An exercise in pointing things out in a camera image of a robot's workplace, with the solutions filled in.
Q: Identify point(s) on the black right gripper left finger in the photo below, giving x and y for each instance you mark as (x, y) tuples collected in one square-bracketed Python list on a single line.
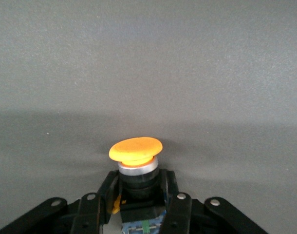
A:
[(90, 214)]

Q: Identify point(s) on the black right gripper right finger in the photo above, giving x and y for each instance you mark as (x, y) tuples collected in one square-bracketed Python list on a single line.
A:
[(180, 214)]

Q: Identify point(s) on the yellow mushroom push button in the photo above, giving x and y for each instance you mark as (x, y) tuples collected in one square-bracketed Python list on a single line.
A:
[(136, 148)]

